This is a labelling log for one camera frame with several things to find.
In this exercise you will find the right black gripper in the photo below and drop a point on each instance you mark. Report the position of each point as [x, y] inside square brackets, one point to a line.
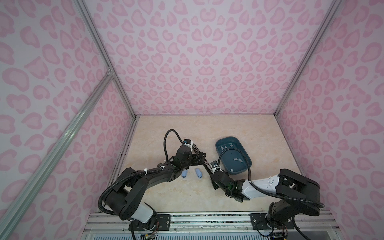
[213, 183]

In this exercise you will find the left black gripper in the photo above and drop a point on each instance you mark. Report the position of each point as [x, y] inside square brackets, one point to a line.
[196, 162]

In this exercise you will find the light blue mini stapler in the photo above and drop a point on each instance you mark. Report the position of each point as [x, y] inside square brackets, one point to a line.
[199, 173]
[184, 174]

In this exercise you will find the black stapler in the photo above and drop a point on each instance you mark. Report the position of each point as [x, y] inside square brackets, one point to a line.
[206, 164]

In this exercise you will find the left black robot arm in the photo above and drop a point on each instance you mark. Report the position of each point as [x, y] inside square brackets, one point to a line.
[123, 198]

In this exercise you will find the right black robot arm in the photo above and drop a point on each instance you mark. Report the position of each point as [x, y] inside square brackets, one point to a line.
[296, 193]

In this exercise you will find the teal plastic tray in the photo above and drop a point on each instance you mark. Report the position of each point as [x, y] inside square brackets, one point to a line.
[227, 157]

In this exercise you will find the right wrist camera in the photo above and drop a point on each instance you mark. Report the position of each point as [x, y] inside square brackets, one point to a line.
[215, 166]

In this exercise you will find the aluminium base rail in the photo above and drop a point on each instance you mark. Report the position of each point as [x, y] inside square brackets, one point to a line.
[214, 226]

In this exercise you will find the aluminium frame strut left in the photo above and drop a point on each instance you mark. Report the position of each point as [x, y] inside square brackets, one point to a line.
[20, 205]

